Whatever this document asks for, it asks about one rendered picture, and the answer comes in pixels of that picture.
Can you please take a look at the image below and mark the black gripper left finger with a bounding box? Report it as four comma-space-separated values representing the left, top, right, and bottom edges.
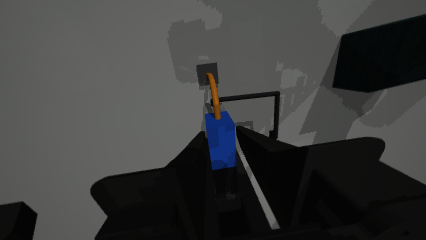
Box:
90, 131, 207, 240

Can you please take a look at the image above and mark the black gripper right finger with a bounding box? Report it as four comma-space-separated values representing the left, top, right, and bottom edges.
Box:
236, 126, 385, 228

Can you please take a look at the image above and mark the black cord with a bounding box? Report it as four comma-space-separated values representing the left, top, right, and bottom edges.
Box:
204, 91, 280, 139

